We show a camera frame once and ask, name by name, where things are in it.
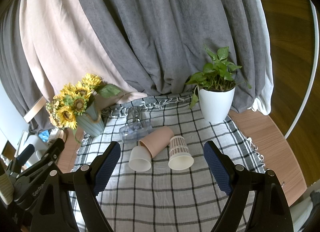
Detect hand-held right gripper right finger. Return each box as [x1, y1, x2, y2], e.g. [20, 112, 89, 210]
[203, 140, 294, 232]

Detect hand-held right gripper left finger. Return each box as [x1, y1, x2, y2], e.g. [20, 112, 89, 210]
[30, 141, 122, 232]

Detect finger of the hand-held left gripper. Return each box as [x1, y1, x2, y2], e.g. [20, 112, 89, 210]
[9, 138, 65, 181]
[15, 144, 35, 170]

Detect white translucent cup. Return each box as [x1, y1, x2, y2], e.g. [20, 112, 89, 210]
[128, 145, 152, 172]

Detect clear bluish plastic cup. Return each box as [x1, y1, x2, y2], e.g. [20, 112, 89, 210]
[119, 121, 153, 144]

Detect plaid paper cup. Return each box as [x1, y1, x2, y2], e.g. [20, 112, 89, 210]
[168, 136, 195, 171]

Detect pink cup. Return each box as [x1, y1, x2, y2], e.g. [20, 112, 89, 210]
[138, 126, 175, 158]

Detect blue cloth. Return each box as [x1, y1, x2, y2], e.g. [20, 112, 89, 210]
[38, 129, 54, 143]

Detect beige ribbed cloth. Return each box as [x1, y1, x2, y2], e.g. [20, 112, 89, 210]
[0, 169, 13, 205]

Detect teal ribbed vase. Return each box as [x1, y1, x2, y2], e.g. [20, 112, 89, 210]
[75, 103, 106, 138]

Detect checked tablecloth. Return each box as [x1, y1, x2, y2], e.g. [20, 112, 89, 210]
[69, 92, 266, 232]

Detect sunflower bouquet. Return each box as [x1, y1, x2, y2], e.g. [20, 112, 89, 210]
[45, 73, 123, 144]

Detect clear glass mug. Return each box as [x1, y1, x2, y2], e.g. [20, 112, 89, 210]
[126, 106, 143, 125]

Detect white ribbed plant pot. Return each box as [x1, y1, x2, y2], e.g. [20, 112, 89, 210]
[198, 85, 236, 123]

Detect green pothos plant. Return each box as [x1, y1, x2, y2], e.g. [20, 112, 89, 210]
[184, 44, 253, 109]

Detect white sheer curtain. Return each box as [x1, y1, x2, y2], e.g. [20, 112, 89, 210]
[246, 0, 275, 115]

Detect beige curtain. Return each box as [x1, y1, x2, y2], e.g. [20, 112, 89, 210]
[18, 0, 150, 109]

